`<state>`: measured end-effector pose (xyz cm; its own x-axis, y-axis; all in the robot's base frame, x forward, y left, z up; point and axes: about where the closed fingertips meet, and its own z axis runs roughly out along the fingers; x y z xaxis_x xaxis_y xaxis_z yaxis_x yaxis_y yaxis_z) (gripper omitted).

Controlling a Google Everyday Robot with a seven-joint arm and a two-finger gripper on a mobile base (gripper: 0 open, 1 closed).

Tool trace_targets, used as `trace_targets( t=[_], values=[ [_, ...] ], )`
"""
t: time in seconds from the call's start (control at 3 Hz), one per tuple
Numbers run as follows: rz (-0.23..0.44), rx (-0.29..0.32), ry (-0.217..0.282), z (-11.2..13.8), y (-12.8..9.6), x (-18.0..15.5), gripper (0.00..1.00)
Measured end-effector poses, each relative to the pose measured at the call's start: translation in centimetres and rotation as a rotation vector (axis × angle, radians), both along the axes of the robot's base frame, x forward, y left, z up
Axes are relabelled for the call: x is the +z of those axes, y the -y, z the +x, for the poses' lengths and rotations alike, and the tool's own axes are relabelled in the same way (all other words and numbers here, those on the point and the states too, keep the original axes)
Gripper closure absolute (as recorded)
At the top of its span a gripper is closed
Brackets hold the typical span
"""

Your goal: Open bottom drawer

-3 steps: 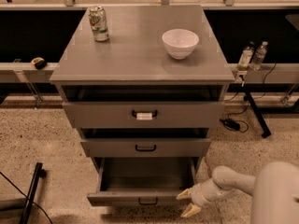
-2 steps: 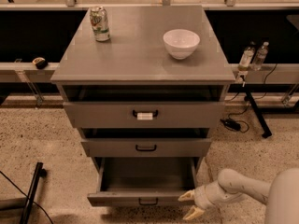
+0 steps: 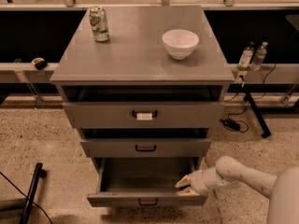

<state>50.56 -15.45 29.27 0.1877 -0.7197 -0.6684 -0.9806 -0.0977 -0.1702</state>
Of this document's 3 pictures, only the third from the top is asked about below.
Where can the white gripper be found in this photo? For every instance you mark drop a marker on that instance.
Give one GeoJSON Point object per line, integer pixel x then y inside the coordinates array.
{"type": "Point", "coordinates": [197, 181]}

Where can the grey bottom drawer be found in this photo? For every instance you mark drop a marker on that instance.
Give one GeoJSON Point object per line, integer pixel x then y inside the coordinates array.
{"type": "Point", "coordinates": [142, 182]}

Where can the grey drawer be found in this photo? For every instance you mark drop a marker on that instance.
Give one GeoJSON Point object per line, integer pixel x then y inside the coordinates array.
{"type": "Point", "coordinates": [145, 148]}
{"type": "Point", "coordinates": [143, 115]}
{"type": "Point", "coordinates": [142, 182]}

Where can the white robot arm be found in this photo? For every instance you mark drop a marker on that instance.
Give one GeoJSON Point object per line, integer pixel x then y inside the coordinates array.
{"type": "Point", "coordinates": [281, 190]}

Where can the grey drawer cabinet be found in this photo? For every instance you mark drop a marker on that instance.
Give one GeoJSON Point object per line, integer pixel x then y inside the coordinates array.
{"type": "Point", "coordinates": [133, 66]}

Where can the grey middle drawer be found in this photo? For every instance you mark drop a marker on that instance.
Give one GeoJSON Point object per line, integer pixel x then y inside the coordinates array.
{"type": "Point", "coordinates": [145, 148]}

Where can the grey top drawer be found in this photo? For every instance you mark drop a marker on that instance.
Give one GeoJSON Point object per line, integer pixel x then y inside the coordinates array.
{"type": "Point", "coordinates": [143, 115]}

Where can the black power adapter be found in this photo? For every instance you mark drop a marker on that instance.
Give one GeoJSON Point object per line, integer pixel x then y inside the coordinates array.
{"type": "Point", "coordinates": [230, 124]}

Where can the black stand leg right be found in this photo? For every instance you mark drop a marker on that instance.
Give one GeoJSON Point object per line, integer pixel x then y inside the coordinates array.
{"type": "Point", "coordinates": [266, 132]}

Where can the black stand leg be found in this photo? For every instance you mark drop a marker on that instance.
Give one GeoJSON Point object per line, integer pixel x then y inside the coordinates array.
{"type": "Point", "coordinates": [26, 211]}
{"type": "Point", "coordinates": [266, 132]}

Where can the white ceramic bowl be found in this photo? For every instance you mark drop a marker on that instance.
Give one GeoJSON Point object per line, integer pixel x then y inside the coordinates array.
{"type": "Point", "coordinates": [179, 43]}

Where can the clear bottle green label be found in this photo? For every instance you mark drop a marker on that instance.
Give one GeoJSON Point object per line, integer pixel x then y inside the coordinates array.
{"type": "Point", "coordinates": [245, 58]}

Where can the black stand leg left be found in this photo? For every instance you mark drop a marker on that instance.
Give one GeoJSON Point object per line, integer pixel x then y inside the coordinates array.
{"type": "Point", "coordinates": [26, 211]}

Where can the clear plastic water bottle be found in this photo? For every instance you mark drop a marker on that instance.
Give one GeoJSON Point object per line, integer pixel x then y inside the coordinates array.
{"type": "Point", "coordinates": [259, 56]}

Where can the small black yellow object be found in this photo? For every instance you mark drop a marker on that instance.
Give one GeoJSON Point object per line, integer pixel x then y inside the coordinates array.
{"type": "Point", "coordinates": [39, 63]}

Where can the green soda can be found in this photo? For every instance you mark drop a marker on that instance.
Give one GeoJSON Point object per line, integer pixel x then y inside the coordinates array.
{"type": "Point", "coordinates": [98, 22]}

